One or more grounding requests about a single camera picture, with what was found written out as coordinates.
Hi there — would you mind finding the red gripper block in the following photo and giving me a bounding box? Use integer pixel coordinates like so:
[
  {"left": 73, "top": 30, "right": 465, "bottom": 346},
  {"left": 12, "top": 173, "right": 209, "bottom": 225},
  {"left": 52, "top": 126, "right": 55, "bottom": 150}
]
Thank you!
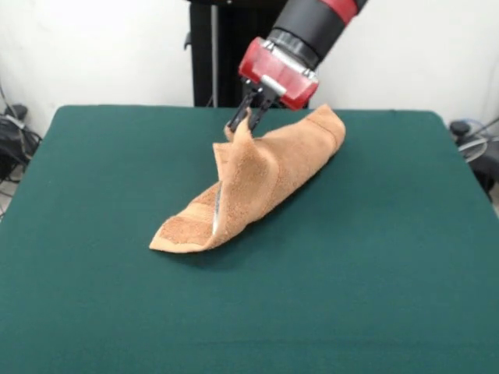
[{"left": 226, "top": 37, "right": 320, "bottom": 137}]

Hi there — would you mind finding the tan terry towel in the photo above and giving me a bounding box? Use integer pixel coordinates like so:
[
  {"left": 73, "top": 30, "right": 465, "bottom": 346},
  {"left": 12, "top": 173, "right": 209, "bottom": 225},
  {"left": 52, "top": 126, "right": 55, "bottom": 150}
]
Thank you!
[{"left": 149, "top": 103, "right": 347, "bottom": 254}]

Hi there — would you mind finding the black round device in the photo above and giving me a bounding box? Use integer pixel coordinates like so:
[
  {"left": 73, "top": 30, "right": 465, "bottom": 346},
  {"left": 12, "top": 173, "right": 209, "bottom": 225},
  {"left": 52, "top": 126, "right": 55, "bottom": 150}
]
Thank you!
[{"left": 448, "top": 120, "right": 476, "bottom": 136}]

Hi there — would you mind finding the dark green table cloth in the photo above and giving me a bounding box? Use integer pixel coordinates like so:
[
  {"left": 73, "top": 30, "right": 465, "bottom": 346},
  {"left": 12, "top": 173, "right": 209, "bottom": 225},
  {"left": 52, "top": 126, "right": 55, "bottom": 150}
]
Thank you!
[{"left": 0, "top": 104, "right": 499, "bottom": 374}]

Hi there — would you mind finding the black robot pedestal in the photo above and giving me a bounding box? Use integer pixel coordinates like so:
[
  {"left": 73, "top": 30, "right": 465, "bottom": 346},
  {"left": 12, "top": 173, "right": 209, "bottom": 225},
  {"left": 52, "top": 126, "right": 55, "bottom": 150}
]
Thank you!
[{"left": 182, "top": 0, "right": 325, "bottom": 109}]

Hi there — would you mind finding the black cable bundle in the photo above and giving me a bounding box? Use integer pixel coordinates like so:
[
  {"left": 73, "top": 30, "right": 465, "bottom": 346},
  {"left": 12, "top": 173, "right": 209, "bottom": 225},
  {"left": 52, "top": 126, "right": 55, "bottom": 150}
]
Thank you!
[{"left": 0, "top": 104, "right": 43, "bottom": 184}]

